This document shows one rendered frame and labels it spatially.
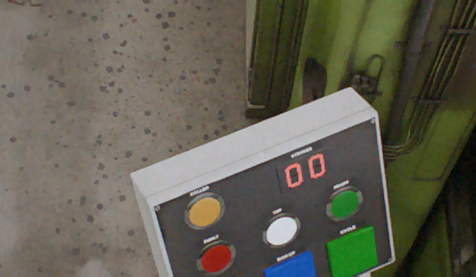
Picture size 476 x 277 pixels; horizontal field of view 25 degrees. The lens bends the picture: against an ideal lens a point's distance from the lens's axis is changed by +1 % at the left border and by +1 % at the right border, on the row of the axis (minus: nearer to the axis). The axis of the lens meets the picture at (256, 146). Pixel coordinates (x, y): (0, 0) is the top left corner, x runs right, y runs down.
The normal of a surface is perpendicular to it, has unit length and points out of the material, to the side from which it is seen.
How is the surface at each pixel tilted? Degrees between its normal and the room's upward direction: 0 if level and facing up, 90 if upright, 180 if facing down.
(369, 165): 60
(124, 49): 0
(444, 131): 90
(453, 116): 90
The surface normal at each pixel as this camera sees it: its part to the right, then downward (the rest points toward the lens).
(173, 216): 0.40, 0.49
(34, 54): 0.06, -0.44
